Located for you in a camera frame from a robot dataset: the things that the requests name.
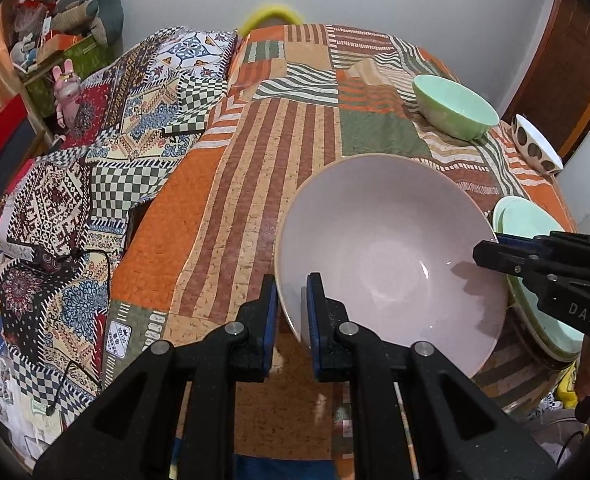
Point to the mint green bowl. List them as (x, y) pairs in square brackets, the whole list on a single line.
[(452, 105)]

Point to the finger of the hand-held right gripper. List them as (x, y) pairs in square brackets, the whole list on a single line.
[(520, 240), (505, 257)]

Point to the grey plush toy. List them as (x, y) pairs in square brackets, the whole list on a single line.
[(95, 10)]

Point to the pink bunny toy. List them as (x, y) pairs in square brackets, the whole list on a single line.
[(67, 90)]

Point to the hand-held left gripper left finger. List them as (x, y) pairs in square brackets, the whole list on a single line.
[(271, 322)]

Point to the yellow foam arc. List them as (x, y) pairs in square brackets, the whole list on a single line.
[(270, 12)]

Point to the striped patchwork blanket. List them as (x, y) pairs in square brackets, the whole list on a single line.
[(255, 185)]

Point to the mint green plate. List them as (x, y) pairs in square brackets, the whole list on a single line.
[(520, 217)]

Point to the pink bowl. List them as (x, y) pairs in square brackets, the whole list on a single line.
[(390, 240)]

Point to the wooden door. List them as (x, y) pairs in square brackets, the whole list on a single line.
[(570, 55)]

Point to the white spotted bowl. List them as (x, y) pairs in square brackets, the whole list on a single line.
[(537, 147)]

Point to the patterned quilt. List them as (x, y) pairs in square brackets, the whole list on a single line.
[(75, 200)]

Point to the red plastic bag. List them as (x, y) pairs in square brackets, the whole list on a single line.
[(32, 12)]

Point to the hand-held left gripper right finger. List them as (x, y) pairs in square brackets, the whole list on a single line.
[(314, 327)]

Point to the green cardboard box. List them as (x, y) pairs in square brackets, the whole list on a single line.
[(82, 55)]

